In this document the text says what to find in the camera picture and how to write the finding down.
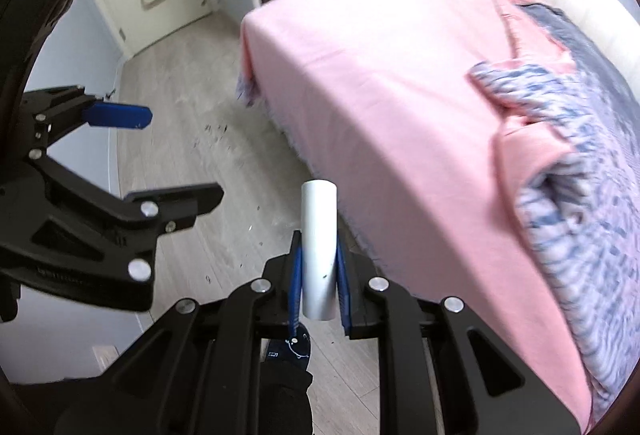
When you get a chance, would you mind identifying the left dark blue slipper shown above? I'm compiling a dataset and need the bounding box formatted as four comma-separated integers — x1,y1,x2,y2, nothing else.
265,323,311,370

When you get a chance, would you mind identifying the blue floral blanket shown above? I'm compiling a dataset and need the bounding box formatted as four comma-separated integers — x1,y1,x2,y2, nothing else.
469,2,639,419

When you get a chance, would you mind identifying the pink bed with sheet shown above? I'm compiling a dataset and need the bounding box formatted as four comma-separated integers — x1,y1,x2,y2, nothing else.
240,0,592,427

